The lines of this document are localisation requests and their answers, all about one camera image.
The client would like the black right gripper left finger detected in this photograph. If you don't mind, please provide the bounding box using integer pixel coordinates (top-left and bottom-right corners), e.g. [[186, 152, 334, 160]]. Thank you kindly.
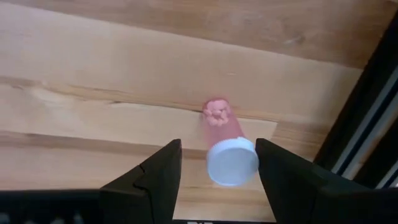
[[99, 138, 183, 224]]

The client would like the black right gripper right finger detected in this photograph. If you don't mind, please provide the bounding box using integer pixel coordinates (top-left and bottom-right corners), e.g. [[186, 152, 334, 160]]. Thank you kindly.
[[255, 138, 340, 224]]

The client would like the pink medicine bottle white cap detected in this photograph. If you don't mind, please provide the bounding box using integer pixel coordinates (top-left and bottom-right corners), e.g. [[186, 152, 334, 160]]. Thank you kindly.
[[200, 98, 261, 187]]

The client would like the black metal table frame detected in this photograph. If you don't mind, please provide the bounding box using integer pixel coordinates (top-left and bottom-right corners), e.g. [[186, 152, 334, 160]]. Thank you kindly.
[[312, 18, 398, 190]]

